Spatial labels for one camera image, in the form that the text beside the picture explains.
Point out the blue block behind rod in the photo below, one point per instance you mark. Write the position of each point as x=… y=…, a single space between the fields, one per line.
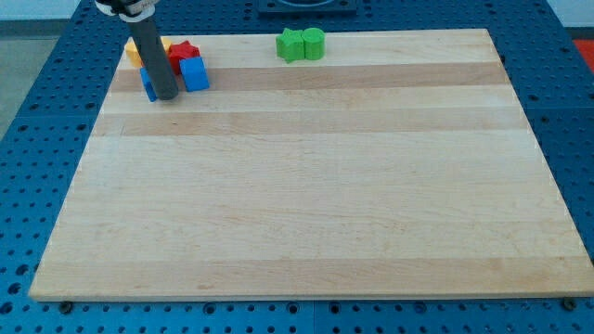
x=147 y=84

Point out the left board screw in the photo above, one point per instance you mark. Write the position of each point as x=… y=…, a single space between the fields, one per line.
x=65 y=307

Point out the white robot wrist flange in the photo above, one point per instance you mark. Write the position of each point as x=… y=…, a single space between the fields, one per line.
x=130 y=11

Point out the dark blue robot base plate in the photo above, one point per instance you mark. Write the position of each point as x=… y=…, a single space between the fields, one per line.
x=305 y=7

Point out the light wooden board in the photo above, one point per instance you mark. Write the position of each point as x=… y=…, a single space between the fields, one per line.
x=399 y=166

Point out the green star block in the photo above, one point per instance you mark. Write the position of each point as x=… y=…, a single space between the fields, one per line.
x=290 y=45

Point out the right board screw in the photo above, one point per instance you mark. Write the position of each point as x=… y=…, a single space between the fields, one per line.
x=569 y=304

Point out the blue cube block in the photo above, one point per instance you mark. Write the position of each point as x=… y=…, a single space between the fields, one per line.
x=194 y=74

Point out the red star block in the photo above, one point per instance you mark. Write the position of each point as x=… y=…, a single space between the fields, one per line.
x=178 y=52

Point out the green cylinder block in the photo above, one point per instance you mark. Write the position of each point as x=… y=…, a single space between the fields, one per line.
x=314 y=43

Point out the yellow heart block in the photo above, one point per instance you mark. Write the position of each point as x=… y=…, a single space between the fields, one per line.
x=133 y=55

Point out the grey cylindrical pointer rod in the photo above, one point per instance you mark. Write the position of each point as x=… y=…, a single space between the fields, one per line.
x=151 y=51

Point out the board screw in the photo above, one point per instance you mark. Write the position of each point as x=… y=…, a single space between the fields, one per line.
x=569 y=304
x=65 y=307

